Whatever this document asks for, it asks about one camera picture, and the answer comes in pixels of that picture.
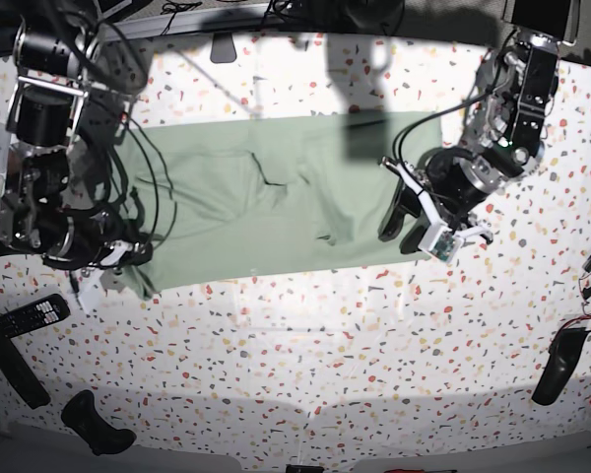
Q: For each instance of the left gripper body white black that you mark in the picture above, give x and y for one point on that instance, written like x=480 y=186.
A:
x=440 y=238

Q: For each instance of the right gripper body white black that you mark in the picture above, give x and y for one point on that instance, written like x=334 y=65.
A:
x=86 y=283

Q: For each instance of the green T-shirt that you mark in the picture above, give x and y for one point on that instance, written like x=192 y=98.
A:
x=260 y=197

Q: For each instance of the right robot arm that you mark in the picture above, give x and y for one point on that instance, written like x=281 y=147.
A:
x=56 y=53

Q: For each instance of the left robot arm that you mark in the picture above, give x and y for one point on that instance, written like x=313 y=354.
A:
x=501 y=140

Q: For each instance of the black TV remote control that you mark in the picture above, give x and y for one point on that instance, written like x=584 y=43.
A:
x=36 y=315

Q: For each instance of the terrazzo patterned table cloth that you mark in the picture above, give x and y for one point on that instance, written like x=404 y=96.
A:
x=334 y=367

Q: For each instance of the long black bar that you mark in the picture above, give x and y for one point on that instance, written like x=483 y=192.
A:
x=20 y=376

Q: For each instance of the black curved handle right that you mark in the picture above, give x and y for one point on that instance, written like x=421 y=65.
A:
x=565 y=352

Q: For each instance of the black curved handle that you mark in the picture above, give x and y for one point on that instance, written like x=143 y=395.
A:
x=81 y=416
x=565 y=352

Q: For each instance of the black curved handle left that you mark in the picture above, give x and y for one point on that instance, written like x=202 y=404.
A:
x=81 y=416

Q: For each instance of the grey camera mount base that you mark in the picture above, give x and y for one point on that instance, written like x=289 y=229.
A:
x=223 y=49

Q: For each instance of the red handled screwdriver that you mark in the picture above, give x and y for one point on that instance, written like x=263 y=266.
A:
x=420 y=470

